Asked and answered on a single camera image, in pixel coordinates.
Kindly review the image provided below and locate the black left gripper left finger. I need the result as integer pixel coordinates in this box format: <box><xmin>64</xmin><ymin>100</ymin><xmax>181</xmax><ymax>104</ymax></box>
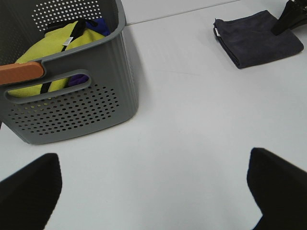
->
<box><xmin>0</xmin><ymin>153</ymin><xmax>62</xmax><ymax>230</ymax></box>

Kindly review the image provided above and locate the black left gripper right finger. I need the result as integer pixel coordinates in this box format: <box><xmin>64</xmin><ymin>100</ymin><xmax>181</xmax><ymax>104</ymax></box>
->
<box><xmin>247</xmin><ymin>148</ymin><xmax>307</xmax><ymax>230</ymax></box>

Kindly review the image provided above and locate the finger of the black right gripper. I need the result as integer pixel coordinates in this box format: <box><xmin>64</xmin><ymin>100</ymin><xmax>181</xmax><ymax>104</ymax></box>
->
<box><xmin>272</xmin><ymin>0</ymin><xmax>307</xmax><ymax>35</ymax></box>

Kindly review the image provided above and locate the dark grey towel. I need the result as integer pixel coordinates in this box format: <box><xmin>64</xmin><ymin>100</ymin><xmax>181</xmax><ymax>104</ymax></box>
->
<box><xmin>213</xmin><ymin>10</ymin><xmax>304</xmax><ymax>69</ymax></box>

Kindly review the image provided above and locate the purple towel in basket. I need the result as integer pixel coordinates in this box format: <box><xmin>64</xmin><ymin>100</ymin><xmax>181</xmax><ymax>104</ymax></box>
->
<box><xmin>67</xmin><ymin>74</ymin><xmax>89</xmax><ymax>87</ymax></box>

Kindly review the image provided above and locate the grey perforated laundry basket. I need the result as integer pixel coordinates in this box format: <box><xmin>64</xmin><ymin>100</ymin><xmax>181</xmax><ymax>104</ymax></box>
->
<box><xmin>0</xmin><ymin>0</ymin><xmax>138</xmax><ymax>144</ymax></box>

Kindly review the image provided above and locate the blue towel in basket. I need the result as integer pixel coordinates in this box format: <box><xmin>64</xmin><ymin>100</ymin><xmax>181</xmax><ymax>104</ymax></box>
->
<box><xmin>86</xmin><ymin>18</ymin><xmax>111</xmax><ymax>36</ymax></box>

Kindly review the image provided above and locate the orange basket handle grip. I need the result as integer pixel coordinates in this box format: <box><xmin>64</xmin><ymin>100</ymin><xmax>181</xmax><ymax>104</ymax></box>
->
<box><xmin>0</xmin><ymin>61</ymin><xmax>44</xmax><ymax>85</ymax></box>

